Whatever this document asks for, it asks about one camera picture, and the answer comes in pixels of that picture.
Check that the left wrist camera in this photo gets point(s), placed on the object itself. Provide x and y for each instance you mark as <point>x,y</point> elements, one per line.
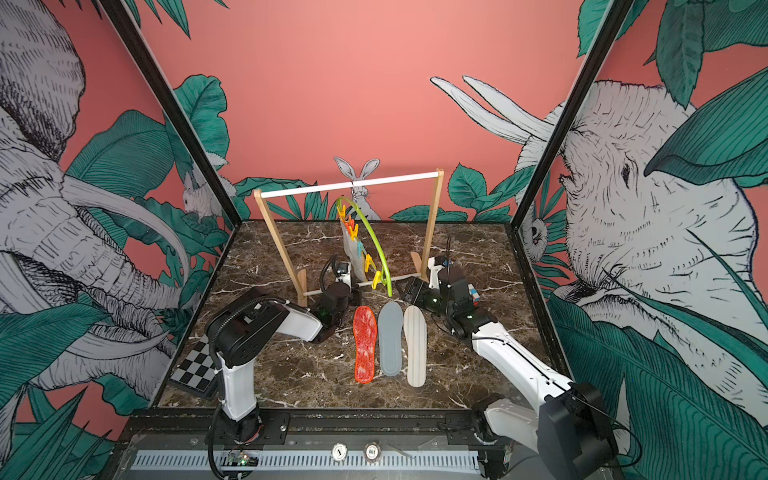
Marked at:
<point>342,272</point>

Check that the black frame post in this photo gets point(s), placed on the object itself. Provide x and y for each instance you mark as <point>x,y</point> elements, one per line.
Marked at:
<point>128,31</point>
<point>612,22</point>

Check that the left black frame post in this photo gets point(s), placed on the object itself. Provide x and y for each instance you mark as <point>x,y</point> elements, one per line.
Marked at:
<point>128,31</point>

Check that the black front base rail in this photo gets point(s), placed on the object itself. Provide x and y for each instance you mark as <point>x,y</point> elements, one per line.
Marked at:
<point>272,426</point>

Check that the orange-edged felt insole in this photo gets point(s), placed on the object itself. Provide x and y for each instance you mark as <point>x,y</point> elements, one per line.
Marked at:
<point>365,331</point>

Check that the small green circuit board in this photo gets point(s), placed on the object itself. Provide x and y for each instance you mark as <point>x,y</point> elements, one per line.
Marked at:
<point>241,460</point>

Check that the multicoloured puzzle cube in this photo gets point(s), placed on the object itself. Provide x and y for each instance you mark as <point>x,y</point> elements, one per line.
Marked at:
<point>474,294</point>

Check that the round gauge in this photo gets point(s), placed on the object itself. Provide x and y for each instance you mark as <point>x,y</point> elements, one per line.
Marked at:
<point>339,452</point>
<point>372,452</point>

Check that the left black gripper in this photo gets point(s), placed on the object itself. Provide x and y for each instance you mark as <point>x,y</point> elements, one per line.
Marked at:
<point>356,296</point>

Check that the grey bubbled foam insole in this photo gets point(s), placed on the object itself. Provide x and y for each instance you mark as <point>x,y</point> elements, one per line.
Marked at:
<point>390,325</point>

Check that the yellow-edged felt insole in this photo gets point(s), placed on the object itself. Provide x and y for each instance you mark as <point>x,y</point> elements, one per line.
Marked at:
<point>358,270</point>

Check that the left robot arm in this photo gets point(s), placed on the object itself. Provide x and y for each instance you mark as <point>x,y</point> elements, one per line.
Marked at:
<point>240,330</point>

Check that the white embossed foam insole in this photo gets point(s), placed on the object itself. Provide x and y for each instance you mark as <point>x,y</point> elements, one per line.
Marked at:
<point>350,247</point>

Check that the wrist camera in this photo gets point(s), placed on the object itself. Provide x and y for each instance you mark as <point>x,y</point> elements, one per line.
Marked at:
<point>434,266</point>
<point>342,272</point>

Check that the right round gauge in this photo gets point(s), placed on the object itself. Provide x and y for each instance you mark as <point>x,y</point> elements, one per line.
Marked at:
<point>372,452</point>

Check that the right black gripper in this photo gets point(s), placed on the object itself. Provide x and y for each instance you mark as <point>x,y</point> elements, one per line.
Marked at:
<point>419,285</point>

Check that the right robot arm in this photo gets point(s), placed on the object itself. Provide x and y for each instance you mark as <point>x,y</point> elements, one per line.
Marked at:
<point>564,423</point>

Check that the left round gauge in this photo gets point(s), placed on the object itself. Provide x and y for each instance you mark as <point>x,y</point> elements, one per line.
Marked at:
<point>339,452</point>

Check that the white perforated vent strip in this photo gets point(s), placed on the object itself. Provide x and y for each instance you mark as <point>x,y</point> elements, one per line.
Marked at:
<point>310,460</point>

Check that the checkerboard calibration plate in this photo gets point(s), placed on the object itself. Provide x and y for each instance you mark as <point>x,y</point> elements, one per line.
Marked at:
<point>196,373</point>

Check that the wooden hanger rack frame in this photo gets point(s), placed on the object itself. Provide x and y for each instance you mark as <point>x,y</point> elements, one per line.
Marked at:
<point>299,277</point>

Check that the right black frame post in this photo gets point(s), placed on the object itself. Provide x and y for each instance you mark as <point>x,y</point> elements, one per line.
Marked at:
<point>612,22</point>

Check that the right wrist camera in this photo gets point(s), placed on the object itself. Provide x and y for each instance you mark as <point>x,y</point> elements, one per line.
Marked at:
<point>434,266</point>

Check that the white striped fabric insole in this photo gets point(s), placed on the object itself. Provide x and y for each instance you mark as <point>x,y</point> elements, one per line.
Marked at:
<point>415,329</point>

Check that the green clothes hanger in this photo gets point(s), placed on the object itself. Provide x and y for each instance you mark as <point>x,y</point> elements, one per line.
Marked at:
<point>387,277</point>

